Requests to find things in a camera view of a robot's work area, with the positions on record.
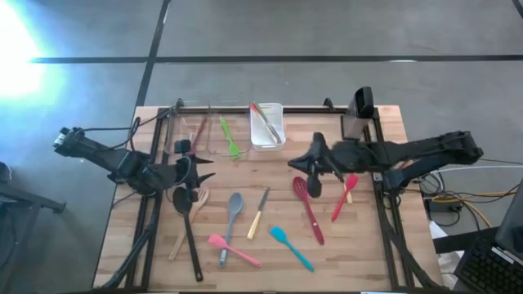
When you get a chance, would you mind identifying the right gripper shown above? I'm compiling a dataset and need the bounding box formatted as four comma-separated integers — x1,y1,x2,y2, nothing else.
288,131,371,200

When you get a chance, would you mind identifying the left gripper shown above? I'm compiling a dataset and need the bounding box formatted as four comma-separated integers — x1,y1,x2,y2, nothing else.
157,139,217,197

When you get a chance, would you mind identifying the brown wooden spoon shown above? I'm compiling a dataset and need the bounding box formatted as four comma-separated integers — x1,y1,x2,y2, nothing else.
191,116,208,154

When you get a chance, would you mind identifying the light wooden slotted spatula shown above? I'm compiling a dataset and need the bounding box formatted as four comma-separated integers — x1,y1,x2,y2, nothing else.
168,186,210,261

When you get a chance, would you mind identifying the red silicone spatula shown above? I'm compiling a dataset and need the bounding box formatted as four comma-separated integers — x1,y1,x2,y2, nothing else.
330,173,360,223

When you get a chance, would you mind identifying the black plastic ladle spoon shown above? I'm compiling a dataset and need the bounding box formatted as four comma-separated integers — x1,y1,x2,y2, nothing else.
172,186,204,283

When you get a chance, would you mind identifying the green silicone spatula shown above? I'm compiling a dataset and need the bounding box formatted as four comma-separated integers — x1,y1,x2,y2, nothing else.
219,116,242,160

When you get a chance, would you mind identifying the red slotted spoon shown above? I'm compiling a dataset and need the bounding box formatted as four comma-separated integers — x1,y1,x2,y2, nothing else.
292,176,326,246

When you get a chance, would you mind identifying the gray spoon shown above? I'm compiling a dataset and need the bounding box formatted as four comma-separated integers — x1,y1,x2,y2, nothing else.
219,191,245,269

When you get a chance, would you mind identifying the teal silicone spatula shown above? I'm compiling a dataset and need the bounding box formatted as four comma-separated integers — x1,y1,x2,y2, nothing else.
268,226,315,274

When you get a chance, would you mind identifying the pink silicone spatula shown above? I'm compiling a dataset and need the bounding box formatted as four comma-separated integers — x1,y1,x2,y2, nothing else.
208,234,262,269

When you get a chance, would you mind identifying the large cream-handled table knife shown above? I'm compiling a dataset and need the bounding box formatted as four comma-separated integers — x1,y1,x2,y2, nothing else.
246,186,271,241

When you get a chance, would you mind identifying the clear plastic bin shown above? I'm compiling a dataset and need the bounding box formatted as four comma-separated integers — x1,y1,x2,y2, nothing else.
164,105,212,159
208,105,253,159

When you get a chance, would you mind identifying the white plastic bin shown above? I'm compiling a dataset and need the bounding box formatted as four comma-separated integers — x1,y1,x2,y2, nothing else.
249,101,287,152

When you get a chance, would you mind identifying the black power adapter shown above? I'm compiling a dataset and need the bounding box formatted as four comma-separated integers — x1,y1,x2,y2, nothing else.
424,198,454,213

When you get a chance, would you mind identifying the white paper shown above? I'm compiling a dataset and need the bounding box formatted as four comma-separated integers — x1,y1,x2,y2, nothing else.
431,222,463,287

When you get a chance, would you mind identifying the black tripod stand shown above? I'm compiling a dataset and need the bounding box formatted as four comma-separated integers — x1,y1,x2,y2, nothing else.
0,161,66,216

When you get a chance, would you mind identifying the black laptop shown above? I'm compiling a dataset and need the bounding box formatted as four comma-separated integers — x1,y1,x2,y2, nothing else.
453,179,523,294

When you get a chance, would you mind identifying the black aluminium table frame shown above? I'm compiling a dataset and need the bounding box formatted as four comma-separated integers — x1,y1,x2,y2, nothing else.
93,105,446,292

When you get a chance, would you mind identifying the orange-handled knife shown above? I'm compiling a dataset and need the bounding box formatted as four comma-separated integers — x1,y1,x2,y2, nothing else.
249,101,281,145

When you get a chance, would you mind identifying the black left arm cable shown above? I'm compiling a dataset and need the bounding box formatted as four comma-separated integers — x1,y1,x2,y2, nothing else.
77,108,177,152

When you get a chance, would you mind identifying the yellow cable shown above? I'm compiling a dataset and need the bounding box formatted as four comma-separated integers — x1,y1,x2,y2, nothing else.
431,191,494,229

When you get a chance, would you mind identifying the white cable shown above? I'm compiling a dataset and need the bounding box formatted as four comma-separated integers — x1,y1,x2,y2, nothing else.
431,164,523,175

